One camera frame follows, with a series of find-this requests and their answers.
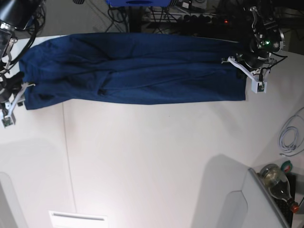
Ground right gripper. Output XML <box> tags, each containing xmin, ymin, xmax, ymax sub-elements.
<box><xmin>0</xmin><ymin>72</ymin><xmax>24</xmax><ymax>104</ymax></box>

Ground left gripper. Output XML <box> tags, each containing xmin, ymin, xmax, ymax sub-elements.
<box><xmin>235</xmin><ymin>49</ymin><xmax>277</xmax><ymax>80</ymax></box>

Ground blue t-shirt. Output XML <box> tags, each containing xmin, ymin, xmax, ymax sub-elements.
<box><xmin>19</xmin><ymin>33</ymin><xmax>246</xmax><ymax>110</ymax></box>

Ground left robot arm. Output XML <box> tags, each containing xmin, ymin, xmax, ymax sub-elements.
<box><xmin>217</xmin><ymin>0</ymin><xmax>287</xmax><ymax>83</ymax></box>

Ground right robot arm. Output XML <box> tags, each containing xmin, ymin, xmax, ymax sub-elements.
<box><xmin>0</xmin><ymin>0</ymin><xmax>45</xmax><ymax>104</ymax></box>

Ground black power strip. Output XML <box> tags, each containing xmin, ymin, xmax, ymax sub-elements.
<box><xmin>182</xmin><ymin>14</ymin><xmax>232</xmax><ymax>25</ymax></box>

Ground green tape roll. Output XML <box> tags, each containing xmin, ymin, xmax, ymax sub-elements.
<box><xmin>281</xmin><ymin>160</ymin><xmax>293</xmax><ymax>174</ymax></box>

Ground clear plastic bottle red cap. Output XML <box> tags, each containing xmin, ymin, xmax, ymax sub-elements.
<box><xmin>259</xmin><ymin>164</ymin><xmax>300</xmax><ymax>213</ymax></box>

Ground blue box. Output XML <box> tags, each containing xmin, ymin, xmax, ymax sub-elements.
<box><xmin>106</xmin><ymin>0</ymin><xmax>171</xmax><ymax>7</ymax></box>

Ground black tray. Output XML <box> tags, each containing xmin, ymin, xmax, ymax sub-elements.
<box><xmin>273</xmin><ymin>173</ymin><xmax>296</xmax><ymax>227</ymax></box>

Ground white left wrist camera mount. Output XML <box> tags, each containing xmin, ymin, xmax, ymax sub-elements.
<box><xmin>221</xmin><ymin>56</ymin><xmax>271</xmax><ymax>94</ymax></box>

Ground white coiled cable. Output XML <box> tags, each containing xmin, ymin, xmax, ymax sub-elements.
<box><xmin>278</xmin><ymin>113</ymin><xmax>304</xmax><ymax>157</ymax></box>

